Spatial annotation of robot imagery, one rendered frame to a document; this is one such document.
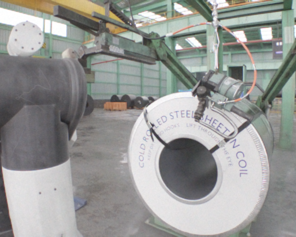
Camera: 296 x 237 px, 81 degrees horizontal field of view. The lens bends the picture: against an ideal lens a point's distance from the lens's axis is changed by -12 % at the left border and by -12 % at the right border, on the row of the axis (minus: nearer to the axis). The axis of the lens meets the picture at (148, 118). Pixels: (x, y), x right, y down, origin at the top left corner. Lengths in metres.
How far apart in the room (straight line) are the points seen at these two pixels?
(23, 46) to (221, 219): 1.54
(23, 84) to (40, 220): 0.16
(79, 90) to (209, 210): 1.47
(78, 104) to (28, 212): 0.15
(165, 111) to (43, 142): 1.36
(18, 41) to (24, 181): 0.29
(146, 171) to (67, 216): 1.50
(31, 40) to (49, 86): 0.24
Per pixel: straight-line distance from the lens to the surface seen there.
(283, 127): 5.98
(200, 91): 1.25
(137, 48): 1.92
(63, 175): 0.27
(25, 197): 0.27
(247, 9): 6.62
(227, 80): 1.22
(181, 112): 1.48
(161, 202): 1.80
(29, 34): 0.47
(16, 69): 0.25
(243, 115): 1.16
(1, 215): 0.45
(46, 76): 0.25
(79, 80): 0.26
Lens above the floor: 1.32
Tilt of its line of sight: 6 degrees down
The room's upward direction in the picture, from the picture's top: straight up
